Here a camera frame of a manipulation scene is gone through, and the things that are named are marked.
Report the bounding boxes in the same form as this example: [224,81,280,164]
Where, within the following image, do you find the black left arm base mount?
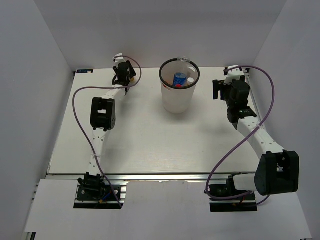
[73,173,128,210]

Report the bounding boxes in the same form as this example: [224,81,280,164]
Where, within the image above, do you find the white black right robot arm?
[212,80,300,200]

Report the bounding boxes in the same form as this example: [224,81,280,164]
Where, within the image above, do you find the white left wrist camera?
[112,53,126,67]

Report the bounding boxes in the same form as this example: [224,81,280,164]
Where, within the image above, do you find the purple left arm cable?
[72,52,143,210]

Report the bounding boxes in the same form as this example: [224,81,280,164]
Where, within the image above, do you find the white bin with black rim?
[159,58,200,114]

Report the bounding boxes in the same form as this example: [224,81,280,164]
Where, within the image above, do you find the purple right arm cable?
[204,65,275,207]

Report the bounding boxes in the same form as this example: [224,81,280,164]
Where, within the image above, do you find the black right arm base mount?
[208,174,258,213]

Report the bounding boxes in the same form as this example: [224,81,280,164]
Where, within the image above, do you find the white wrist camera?
[223,65,245,85]
[112,53,126,67]

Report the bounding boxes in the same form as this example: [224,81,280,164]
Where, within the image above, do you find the blue label sticker left corner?
[76,69,94,74]

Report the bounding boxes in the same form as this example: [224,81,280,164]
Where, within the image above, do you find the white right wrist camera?
[223,65,245,85]

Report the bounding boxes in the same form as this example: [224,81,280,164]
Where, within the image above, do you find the clear bottle with blue label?
[172,57,190,87]

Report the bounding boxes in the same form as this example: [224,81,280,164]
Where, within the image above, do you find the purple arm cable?
[72,52,143,210]
[204,65,275,207]

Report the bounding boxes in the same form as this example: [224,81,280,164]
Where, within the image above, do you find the aluminium front table rail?
[99,172,258,182]

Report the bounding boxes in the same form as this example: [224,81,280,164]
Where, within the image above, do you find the aluminium rail at table side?
[242,68,262,121]

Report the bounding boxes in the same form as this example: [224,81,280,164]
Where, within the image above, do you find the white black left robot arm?
[88,62,217,175]

